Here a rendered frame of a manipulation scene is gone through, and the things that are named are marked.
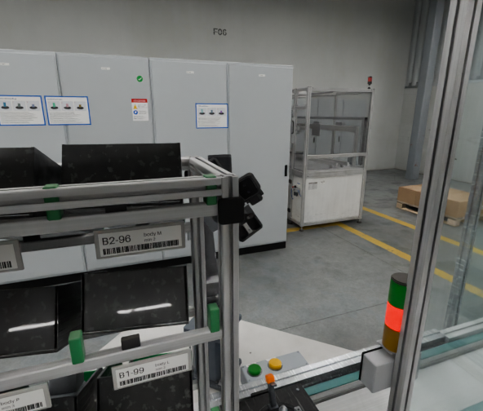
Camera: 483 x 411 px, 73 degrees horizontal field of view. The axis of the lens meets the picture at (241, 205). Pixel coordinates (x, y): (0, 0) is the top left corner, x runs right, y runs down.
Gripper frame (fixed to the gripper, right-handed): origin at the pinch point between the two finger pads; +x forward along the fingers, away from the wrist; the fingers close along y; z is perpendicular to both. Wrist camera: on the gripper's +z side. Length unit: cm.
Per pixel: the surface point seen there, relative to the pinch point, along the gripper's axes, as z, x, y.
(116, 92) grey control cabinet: -7, -274, -105
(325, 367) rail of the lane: -4, -25, 64
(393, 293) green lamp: 14.7, 9.5, 31.6
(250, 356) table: -24, -47, 59
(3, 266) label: -22.7, 31.5, -13.1
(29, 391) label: -30.4, 29.0, -1.7
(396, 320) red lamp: 12.3, 9.8, 36.5
